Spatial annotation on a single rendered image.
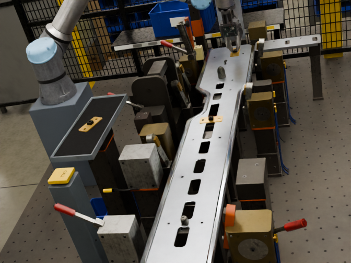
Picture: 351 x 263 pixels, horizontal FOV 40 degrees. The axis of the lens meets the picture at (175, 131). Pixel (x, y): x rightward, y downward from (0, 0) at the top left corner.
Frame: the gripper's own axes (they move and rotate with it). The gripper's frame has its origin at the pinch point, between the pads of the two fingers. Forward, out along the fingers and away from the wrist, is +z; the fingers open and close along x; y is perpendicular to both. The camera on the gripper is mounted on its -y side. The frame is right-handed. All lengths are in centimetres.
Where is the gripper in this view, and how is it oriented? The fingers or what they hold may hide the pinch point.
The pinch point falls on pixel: (234, 48)
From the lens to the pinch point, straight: 210.8
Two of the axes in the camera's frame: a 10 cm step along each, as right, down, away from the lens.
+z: 2.2, 8.2, 5.3
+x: 9.6, -0.8, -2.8
